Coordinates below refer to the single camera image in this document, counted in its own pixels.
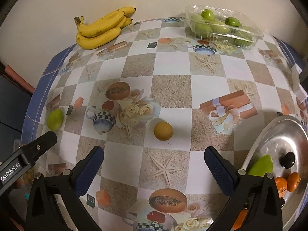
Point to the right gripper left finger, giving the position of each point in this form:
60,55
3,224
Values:
85,170

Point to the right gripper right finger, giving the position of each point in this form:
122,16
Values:
224,173

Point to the green mango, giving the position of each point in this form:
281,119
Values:
262,166
55,120

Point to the orange tangerine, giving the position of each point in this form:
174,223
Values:
281,185
293,181
240,219

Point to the dark plum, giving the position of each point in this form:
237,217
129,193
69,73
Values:
288,160

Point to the brown longan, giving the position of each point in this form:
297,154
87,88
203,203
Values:
163,131

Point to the clear box of green fruits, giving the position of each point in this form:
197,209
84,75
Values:
220,25

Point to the steel bowl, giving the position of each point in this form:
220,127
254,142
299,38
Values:
282,135

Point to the checkered plastic tablecloth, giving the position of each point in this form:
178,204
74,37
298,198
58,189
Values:
211,94

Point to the yellow banana bunch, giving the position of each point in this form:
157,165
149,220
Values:
104,30

